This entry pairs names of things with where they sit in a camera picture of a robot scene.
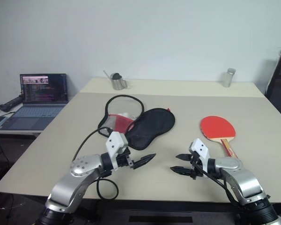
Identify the black item in cup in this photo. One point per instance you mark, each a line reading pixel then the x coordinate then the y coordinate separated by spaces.
pixel 117 76

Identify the steel cup with spout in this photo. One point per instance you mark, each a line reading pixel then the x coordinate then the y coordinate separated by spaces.
pixel 118 84

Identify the red table tennis paddle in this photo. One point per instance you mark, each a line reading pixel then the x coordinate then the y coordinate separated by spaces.
pixel 216 126

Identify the black office chair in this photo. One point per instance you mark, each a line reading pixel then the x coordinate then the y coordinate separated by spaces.
pixel 279 89

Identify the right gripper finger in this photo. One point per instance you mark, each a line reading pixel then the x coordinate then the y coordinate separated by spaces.
pixel 182 170
pixel 184 157

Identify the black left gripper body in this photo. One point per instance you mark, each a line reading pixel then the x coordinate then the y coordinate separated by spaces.
pixel 124 160

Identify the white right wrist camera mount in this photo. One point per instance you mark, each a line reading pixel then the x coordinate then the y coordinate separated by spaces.
pixel 200 146

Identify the black power strip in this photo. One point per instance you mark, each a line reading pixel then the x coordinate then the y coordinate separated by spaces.
pixel 10 103

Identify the metal shaker bottle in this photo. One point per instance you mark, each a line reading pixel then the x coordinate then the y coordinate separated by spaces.
pixel 228 78

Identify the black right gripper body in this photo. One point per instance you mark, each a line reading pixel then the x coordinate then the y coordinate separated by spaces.
pixel 194 172

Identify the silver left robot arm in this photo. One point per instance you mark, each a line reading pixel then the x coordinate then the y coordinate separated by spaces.
pixel 65 187

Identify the open grey laptop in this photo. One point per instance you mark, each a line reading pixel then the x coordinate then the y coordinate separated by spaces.
pixel 44 86

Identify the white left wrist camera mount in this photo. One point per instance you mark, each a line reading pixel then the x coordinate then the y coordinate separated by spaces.
pixel 114 140

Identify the black and red paddle case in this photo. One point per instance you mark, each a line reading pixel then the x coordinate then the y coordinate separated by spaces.
pixel 150 126

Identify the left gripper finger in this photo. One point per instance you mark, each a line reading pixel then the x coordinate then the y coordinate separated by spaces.
pixel 148 158
pixel 140 164

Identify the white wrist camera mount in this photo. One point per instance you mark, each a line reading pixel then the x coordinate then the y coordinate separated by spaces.
pixel 200 146
pixel 114 140

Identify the black rectangular bar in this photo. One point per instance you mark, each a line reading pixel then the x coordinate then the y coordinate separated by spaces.
pixel 159 219

